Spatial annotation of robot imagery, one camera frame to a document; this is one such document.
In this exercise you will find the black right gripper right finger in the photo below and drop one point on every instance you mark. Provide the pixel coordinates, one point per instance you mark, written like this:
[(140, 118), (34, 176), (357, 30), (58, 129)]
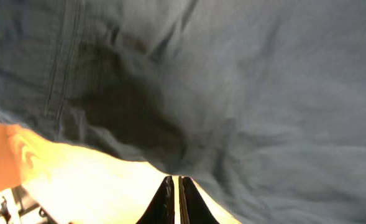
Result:
[(193, 209)]

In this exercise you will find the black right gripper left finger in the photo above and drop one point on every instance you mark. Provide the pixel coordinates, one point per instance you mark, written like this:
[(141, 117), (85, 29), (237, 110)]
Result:
[(161, 209)]

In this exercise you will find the navy blue shorts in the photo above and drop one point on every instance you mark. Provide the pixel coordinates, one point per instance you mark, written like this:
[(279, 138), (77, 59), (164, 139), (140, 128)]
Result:
[(263, 103)]

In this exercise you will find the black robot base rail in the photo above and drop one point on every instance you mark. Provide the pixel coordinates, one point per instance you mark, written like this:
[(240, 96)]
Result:
[(17, 206)]

